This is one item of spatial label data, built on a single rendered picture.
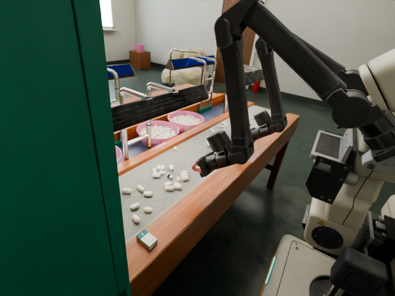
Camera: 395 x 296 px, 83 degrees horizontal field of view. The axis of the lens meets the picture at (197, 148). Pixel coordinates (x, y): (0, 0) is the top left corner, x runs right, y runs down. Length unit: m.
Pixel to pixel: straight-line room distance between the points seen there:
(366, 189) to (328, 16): 4.77
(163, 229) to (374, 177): 0.70
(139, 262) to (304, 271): 0.98
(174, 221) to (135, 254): 0.17
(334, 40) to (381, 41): 0.74
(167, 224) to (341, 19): 5.12
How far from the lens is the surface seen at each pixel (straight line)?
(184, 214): 0.86
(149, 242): 0.76
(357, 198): 0.96
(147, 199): 0.94
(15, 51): 0.27
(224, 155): 0.77
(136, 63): 6.90
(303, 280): 1.44
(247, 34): 5.79
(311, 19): 5.53
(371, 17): 5.49
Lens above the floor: 1.39
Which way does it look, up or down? 30 degrees down
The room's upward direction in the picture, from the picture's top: 6 degrees clockwise
